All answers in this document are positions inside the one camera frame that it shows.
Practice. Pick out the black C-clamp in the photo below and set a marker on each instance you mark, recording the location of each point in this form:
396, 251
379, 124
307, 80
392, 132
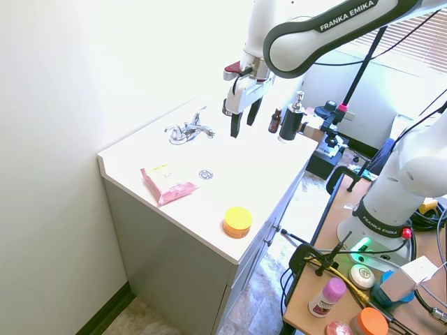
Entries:
304, 251
344, 172

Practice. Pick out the chrome sink drain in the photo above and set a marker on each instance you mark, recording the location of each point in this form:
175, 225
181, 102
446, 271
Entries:
206, 174

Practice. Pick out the red emergency stop button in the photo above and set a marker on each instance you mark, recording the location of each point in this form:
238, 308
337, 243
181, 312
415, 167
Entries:
406, 233

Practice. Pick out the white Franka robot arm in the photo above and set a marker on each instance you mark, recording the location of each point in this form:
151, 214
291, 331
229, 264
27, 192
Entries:
297, 42

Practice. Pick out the pink round soap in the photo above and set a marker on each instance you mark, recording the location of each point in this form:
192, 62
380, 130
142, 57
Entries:
338, 328

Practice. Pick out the maroon wrist camera box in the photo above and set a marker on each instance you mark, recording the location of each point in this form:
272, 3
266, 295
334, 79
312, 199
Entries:
232, 70

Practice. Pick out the pink wipes packet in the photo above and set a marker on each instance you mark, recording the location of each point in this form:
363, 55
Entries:
167, 185

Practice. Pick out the black soap dispenser bottle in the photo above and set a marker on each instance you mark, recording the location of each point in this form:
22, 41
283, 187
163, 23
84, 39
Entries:
290, 122

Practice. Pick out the grey vanity cabinet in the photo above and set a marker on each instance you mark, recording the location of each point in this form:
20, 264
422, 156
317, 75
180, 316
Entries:
181, 258

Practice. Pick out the window blinds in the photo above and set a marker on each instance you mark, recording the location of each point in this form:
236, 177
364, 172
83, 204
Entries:
419, 38

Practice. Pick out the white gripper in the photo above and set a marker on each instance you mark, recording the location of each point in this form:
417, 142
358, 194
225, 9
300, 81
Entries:
244, 94

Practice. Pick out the yellow plug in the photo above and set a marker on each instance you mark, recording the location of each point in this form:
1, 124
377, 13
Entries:
427, 206

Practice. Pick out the dark blue cloth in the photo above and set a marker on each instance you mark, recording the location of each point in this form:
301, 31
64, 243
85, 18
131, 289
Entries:
384, 157

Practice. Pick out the white cardboard box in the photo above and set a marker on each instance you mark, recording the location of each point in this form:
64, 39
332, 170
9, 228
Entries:
408, 275

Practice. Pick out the black box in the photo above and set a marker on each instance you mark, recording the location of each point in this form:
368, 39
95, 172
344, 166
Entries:
323, 162

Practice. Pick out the blue round container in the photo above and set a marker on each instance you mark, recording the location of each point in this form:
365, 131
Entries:
379, 293

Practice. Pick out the brown cardboard piece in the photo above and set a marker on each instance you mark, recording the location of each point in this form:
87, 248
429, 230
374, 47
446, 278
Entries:
312, 132

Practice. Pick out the pink cap deodorant stick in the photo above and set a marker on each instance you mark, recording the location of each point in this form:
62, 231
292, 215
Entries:
326, 296

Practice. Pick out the yellow lid orange jar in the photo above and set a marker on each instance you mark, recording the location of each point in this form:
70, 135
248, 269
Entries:
237, 221

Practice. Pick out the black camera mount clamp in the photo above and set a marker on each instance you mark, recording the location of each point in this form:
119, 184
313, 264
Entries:
331, 122

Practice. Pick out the chrome faucet spout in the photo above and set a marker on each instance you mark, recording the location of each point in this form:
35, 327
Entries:
199, 130

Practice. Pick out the brown dropper bottle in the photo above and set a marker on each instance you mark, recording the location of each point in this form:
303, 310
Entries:
274, 122

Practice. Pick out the metal cabinet knob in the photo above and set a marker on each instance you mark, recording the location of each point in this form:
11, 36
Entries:
268, 241
277, 228

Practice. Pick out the round white soap tin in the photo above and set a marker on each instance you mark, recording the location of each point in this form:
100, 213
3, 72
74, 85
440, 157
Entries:
362, 276

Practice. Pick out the black camera stand pole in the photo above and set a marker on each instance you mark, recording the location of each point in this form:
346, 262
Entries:
363, 66

